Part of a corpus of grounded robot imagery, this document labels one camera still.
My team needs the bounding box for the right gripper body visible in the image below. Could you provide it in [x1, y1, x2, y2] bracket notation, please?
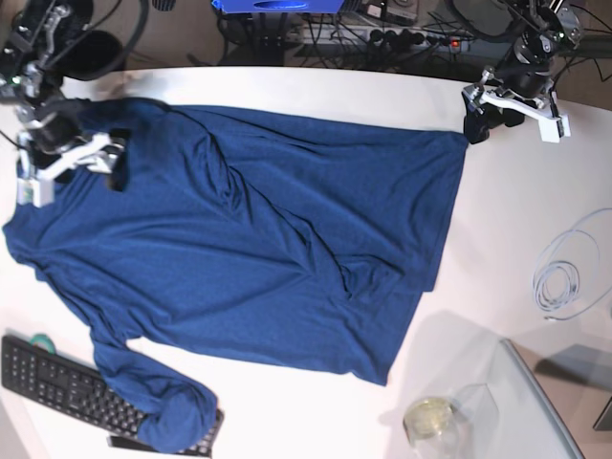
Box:
[18, 98, 91, 155]

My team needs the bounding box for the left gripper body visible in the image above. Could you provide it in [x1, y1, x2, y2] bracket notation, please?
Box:
[480, 60, 553, 99]

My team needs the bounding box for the dark blue t-shirt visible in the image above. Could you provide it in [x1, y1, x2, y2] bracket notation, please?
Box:
[3, 98, 468, 453]

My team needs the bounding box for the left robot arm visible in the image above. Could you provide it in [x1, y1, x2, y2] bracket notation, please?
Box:
[446, 1, 582, 144]

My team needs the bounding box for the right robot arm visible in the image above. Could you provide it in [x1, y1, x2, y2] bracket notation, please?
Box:
[1, 1, 129, 191]

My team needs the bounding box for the green tape roll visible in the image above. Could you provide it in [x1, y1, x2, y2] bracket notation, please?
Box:
[30, 334, 56, 355]

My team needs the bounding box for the white power strip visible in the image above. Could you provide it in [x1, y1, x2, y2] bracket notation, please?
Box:
[289, 23, 474, 53]

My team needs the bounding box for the blue box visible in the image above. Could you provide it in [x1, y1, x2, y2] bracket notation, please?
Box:
[211, 0, 343, 14]

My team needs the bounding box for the black computer keyboard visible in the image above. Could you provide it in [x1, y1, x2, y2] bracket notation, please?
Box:
[0, 334, 226, 458]

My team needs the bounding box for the clear glass jar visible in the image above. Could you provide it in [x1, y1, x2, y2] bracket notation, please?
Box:
[403, 397, 460, 458]

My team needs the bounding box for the coiled white cable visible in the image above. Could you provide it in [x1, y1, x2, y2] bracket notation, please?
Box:
[532, 207, 612, 322]

